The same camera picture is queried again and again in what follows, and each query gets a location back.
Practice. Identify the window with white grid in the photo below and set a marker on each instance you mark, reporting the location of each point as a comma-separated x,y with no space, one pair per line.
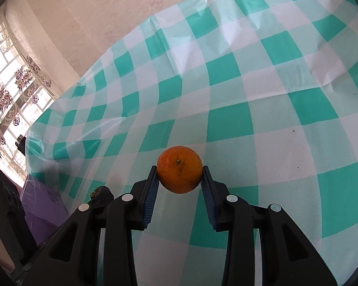
6,65

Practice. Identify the teal white checkered tablecloth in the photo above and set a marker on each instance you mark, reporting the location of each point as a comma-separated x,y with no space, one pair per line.
256,95

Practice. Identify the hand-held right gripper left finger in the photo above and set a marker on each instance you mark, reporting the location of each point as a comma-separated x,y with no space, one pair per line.
150,198

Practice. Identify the black thermos bottle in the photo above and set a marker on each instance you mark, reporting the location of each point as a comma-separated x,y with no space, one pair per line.
21,146

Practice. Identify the dark purple round fruit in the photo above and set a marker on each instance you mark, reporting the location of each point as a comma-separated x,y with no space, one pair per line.
99,191

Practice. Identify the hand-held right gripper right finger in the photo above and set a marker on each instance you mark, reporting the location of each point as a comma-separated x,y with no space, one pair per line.
208,199

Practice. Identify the purple cardboard box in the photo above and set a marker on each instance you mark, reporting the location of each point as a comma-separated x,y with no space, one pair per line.
44,202

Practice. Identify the orange tangerine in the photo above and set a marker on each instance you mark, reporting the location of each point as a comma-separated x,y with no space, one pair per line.
179,169

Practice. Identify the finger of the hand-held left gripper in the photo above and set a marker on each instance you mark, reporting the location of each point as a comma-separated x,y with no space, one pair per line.
103,202

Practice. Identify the floral sheer lace curtain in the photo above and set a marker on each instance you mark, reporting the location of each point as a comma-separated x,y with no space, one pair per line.
21,77

